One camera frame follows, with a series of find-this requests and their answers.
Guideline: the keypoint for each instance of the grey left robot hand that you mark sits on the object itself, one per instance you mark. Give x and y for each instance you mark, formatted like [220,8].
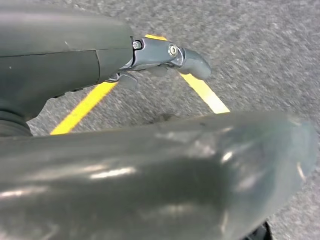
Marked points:
[149,182]

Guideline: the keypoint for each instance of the yellow tape square outline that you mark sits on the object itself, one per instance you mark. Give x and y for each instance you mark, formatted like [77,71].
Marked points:
[82,107]

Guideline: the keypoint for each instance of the black robot foot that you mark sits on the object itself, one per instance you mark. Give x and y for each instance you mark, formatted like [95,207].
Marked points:
[260,233]

